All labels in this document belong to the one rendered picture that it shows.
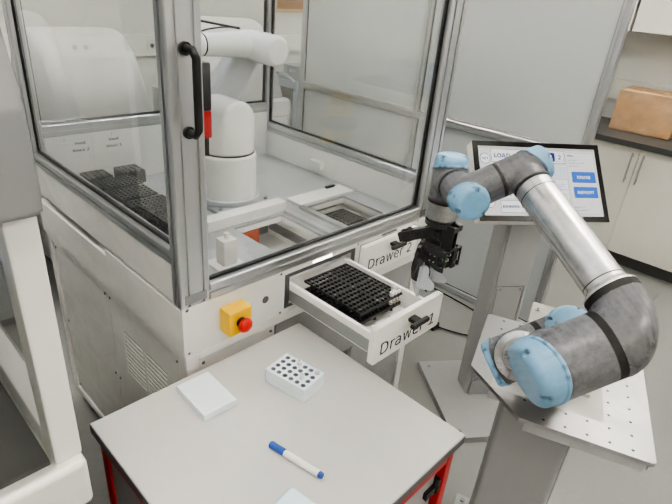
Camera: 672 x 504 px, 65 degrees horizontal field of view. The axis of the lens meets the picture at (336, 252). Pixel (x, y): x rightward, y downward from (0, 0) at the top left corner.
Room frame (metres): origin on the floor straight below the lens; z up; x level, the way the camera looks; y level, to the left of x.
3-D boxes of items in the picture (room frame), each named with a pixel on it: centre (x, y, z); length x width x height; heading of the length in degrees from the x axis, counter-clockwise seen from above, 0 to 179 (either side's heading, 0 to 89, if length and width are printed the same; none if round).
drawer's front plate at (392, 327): (1.16, -0.21, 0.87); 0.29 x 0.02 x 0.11; 138
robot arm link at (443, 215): (1.14, -0.24, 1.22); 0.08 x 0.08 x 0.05
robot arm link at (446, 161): (1.13, -0.24, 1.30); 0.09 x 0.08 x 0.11; 10
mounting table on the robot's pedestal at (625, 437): (1.16, -0.64, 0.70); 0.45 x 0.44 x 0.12; 68
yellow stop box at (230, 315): (1.12, 0.24, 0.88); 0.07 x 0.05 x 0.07; 138
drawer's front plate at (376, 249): (1.61, -0.18, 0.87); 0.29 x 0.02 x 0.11; 138
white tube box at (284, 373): (1.03, 0.07, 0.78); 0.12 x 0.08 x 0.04; 57
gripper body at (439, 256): (1.13, -0.24, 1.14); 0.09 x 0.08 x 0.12; 48
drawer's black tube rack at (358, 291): (1.30, -0.06, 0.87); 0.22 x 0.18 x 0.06; 48
